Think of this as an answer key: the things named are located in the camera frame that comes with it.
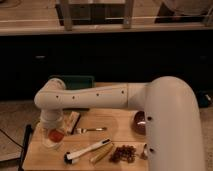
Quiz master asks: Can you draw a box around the black bar left of board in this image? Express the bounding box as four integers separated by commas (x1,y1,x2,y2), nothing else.
18,124,33,171

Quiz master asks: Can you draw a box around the wooden chair frame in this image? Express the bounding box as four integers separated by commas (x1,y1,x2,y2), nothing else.
55,0,134,31

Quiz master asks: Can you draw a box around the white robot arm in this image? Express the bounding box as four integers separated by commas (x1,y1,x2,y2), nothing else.
34,76,206,171

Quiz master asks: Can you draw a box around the green tray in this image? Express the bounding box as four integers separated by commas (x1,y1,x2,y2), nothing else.
47,75,94,109

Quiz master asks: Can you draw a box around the dark red bowl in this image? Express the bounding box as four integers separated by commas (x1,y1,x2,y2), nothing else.
133,111,146,135

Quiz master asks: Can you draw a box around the silver fork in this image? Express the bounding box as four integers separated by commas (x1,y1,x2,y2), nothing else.
74,127,107,134

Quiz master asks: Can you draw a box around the wooden block with dark edge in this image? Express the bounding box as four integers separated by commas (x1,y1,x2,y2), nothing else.
64,111,81,135

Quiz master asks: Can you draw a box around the yellow banana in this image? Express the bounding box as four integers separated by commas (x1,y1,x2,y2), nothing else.
90,143,114,164

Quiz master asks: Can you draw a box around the bunch of dark grapes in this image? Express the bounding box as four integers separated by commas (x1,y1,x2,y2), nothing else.
109,145,136,163

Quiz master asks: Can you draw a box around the wooden cutting board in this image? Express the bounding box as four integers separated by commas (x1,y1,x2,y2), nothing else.
23,83,148,171

